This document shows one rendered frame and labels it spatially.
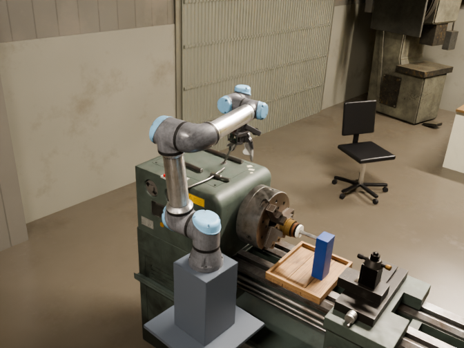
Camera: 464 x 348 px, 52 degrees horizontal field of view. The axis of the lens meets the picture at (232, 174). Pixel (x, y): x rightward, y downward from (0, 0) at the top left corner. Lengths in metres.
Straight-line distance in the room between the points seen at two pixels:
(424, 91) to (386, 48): 0.90
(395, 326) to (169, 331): 0.99
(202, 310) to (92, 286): 1.82
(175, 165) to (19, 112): 2.61
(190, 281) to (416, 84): 6.05
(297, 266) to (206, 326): 0.61
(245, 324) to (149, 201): 0.84
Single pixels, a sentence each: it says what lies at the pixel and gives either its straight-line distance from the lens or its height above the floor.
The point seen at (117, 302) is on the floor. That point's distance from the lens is 3.63.
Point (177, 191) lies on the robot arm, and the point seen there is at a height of 1.43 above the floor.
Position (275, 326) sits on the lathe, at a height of 0.54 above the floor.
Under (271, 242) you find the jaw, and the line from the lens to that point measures 2.43.
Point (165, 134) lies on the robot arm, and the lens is 1.79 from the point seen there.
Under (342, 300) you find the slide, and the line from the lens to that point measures 2.19.
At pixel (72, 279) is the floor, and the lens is 3.90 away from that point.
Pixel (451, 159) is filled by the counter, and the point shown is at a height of 0.13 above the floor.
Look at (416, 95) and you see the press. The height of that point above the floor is 0.46.
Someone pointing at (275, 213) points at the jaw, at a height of 1.17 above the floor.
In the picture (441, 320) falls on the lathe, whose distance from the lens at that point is 2.46.
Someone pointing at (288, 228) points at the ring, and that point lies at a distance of 2.37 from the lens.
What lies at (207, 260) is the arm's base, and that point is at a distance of 2.02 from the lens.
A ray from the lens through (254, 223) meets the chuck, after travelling 2.32.
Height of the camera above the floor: 2.34
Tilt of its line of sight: 26 degrees down
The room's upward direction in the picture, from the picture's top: 3 degrees clockwise
